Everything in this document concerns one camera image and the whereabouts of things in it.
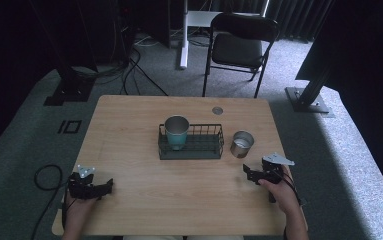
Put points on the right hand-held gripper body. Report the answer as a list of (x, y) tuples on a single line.
[(274, 170)]

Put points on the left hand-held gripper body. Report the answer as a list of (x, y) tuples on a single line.
[(80, 185)]

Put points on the teal metal cup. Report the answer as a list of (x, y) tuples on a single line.
[(176, 132)]

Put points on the person's right hand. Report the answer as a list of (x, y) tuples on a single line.
[(282, 193)]

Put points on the person's left hand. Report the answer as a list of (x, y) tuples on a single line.
[(79, 211)]

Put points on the silver metal cup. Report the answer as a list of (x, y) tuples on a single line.
[(242, 144)]

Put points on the grey round table grommet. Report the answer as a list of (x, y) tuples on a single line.
[(217, 110)]

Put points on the black metal stand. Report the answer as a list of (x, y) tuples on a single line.
[(72, 83), (309, 96)]

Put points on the black folding chair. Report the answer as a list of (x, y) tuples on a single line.
[(237, 50)]

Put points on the dark curtain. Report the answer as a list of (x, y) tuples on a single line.
[(295, 16)]

